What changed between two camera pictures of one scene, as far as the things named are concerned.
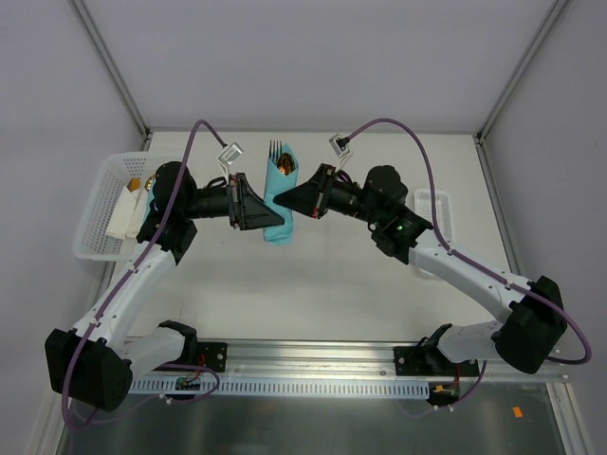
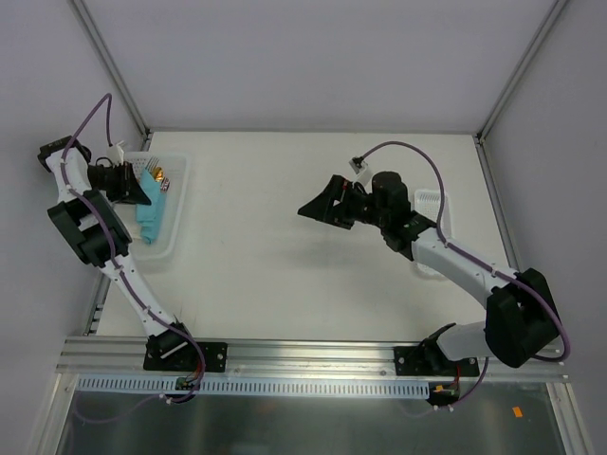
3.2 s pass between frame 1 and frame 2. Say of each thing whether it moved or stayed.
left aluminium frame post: stayed
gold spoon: moved
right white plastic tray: stayed
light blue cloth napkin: moved
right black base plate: stayed
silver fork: moved
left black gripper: moved
